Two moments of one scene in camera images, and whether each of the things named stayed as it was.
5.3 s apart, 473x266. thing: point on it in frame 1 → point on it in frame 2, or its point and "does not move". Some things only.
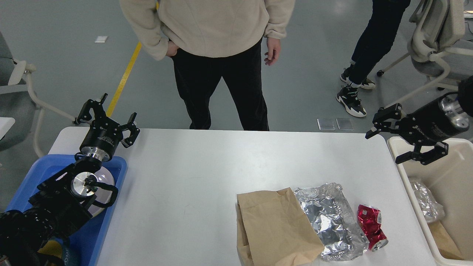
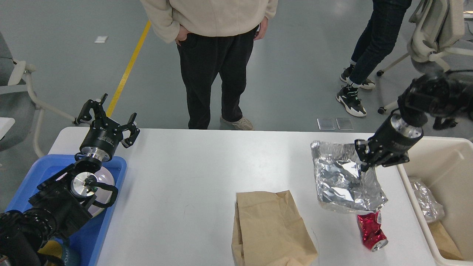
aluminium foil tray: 342,235 → 341,186
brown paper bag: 272,230 does not move
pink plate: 103,175 does not move
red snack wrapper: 369,219 does not move
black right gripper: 435,122 → 390,145
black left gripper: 104,135 does not move
